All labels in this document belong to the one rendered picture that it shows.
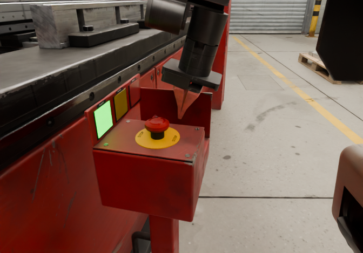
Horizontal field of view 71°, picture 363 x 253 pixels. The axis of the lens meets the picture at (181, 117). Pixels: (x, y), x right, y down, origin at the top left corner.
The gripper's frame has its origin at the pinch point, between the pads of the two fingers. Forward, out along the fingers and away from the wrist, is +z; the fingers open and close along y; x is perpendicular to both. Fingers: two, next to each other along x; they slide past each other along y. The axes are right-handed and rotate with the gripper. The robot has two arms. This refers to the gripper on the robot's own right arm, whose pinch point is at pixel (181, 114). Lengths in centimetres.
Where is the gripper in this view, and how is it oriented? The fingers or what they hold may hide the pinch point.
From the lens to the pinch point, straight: 49.2
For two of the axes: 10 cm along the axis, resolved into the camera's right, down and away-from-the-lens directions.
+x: -2.2, 4.3, -8.8
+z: -2.5, 8.5, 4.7
